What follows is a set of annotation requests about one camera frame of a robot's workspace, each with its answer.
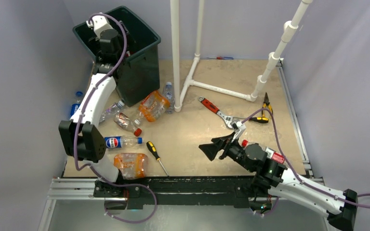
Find clear small water bottle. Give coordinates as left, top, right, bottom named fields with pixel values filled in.
left=163, top=82, right=175, bottom=114

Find yellow black pliers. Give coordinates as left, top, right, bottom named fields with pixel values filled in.
left=261, top=92, right=273, bottom=121

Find orange label bottle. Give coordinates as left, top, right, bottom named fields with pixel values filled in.
left=113, top=153, right=148, bottom=180
left=134, top=90, right=171, bottom=126

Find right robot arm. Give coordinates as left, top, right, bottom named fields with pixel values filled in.
left=199, top=134, right=357, bottom=231

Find red cap clear bottle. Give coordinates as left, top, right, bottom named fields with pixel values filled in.
left=114, top=113, right=142, bottom=137

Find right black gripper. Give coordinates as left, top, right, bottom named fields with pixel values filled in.
left=198, top=130, right=253, bottom=172

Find red handle adjustable wrench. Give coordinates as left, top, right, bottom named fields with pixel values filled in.
left=198, top=96, right=234, bottom=129

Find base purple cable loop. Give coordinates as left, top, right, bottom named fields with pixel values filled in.
left=104, top=183, right=158, bottom=224

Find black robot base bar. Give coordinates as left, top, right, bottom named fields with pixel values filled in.
left=93, top=176, right=276, bottom=213

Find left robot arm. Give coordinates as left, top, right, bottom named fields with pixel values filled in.
left=59, top=29, right=127, bottom=197

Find yellow black screwdriver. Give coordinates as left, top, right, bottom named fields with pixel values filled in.
left=146, top=141, right=169, bottom=176

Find white PVC pipe frame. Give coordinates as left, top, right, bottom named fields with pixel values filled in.
left=169, top=0, right=316, bottom=111

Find crushed clear bottle left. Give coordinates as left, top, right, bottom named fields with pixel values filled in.
left=99, top=100, right=127, bottom=124

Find small red blue screwdriver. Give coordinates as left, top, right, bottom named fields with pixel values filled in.
left=207, top=56, right=234, bottom=60

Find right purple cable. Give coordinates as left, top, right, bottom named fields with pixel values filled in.
left=242, top=107, right=370, bottom=210

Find dark green plastic bin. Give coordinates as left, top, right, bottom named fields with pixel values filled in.
left=73, top=6, right=161, bottom=107

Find pepsi bottle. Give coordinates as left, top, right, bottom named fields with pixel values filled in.
left=69, top=91, right=83, bottom=117
left=104, top=136, right=143, bottom=149

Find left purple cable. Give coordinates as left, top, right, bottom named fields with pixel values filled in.
left=73, top=13, right=128, bottom=187

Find Pepsi bottle by wall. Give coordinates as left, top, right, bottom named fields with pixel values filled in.
left=69, top=91, right=83, bottom=117

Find red label bottle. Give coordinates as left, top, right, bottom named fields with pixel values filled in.
left=241, top=140, right=285, bottom=164

